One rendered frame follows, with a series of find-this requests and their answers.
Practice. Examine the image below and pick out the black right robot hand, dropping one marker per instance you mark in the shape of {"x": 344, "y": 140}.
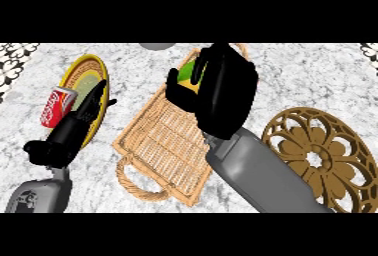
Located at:
{"x": 229, "y": 90}

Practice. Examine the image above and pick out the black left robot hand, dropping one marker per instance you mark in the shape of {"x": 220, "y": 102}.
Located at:
{"x": 63, "y": 140}

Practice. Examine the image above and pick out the yellow green lemon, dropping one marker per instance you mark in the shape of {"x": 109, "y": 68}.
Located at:
{"x": 190, "y": 76}

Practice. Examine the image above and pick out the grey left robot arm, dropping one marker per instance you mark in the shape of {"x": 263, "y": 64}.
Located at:
{"x": 41, "y": 196}

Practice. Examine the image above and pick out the rectangular wicker basket tray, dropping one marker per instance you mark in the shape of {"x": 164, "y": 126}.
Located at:
{"x": 164, "y": 146}

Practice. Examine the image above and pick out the brown floral round placemat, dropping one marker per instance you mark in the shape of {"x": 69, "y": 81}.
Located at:
{"x": 319, "y": 156}

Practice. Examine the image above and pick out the red soda can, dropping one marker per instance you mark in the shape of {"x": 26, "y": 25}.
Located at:
{"x": 57, "y": 106}

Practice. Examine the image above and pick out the yellow rimmed round plate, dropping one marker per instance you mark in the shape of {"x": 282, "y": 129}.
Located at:
{"x": 87, "y": 86}

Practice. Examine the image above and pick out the grey round object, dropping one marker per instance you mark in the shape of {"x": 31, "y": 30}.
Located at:
{"x": 156, "y": 46}

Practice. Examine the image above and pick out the black white patterned cloth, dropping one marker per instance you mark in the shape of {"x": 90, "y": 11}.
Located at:
{"x": 369, "y": 53}
{"x": 12, "y": 65}

